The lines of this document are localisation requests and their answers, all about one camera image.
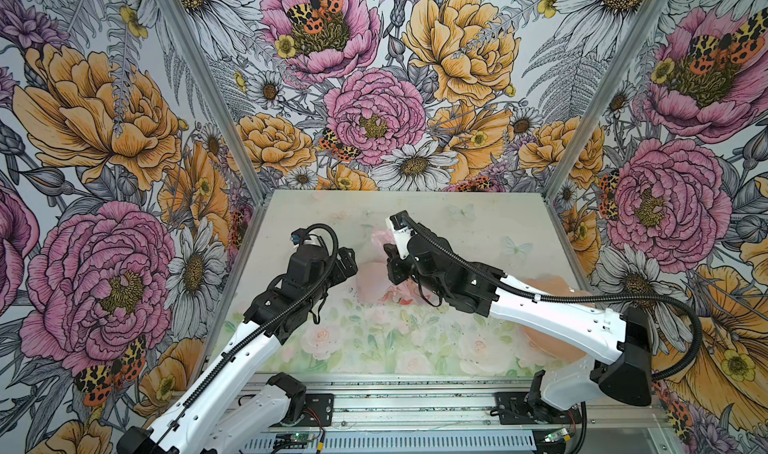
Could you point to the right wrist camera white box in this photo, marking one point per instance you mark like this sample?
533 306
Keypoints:
401 234

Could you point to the pink flower-shaped plate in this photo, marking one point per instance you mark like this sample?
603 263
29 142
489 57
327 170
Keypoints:
548 337

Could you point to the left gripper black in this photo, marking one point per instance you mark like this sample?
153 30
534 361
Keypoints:
348 263

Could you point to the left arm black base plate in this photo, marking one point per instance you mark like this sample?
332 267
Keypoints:
318 410

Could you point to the aluminium corner post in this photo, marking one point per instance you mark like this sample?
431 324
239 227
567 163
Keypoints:
646 20
185 35

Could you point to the green circuit board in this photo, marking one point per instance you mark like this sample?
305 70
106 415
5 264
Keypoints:
557 436
292 441

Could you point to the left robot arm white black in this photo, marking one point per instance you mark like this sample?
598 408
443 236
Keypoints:
202 421

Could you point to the left aluminium corner post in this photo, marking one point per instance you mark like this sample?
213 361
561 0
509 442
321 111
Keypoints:
185 35

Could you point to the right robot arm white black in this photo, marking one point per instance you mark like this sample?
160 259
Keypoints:
616 345

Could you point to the left green circuit board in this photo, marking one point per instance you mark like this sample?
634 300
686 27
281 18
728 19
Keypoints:
292 441

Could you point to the pink plastic bag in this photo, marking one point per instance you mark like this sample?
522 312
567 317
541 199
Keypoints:
372 282

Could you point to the right green circuit board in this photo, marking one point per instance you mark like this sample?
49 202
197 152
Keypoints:
557 436

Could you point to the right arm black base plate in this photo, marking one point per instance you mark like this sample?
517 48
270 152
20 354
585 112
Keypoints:
514 408

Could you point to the right aluminium corner post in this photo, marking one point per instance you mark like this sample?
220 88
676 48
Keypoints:
646 20

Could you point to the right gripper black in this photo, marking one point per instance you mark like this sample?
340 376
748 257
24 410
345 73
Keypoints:
397 274

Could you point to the aluminium rail frame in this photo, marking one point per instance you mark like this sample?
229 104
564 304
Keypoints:
444 414

